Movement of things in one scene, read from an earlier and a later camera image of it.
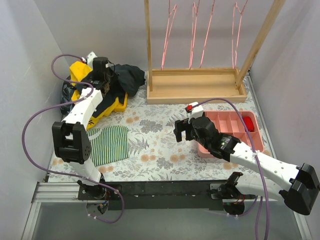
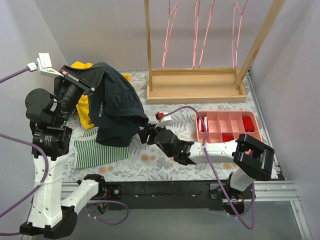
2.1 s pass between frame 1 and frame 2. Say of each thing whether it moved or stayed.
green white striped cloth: stayed
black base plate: stayed
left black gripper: moved
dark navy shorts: moved
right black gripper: moved
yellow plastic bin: moved
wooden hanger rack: stayed
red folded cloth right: stayed
